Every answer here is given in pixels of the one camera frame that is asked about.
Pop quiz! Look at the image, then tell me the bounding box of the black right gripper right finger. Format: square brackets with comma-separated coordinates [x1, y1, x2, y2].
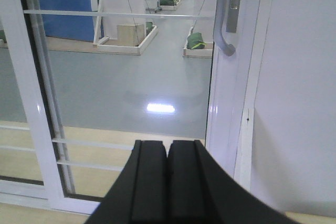
[168, 140, 294, 223]

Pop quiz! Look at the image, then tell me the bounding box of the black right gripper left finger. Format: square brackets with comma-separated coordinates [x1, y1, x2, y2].
[86, 140, 166, 223]

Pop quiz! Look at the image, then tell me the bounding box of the white door handle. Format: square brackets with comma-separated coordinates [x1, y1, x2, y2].
[213, 0, 236, 57]

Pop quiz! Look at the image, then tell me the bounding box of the white framed sliding glass door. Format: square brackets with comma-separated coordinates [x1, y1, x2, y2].
[20, 0, 259, 213]

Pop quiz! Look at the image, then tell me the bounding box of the green bag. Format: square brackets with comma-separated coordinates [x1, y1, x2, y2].
[187, 32, 206, 50]

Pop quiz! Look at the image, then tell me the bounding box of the white wooden base frame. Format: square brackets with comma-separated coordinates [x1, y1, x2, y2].
[93, 0, 158, 56]

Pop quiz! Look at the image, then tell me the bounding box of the silver door lock plate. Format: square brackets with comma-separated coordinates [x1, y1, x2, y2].
[226, 0, 240, 33]

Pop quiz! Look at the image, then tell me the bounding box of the blue wall panel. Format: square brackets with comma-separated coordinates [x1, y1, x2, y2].
[39, 0, 98, 41]

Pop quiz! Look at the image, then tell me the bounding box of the white door jamb frame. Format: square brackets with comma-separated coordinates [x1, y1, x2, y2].
[234, 0, 272, 192]

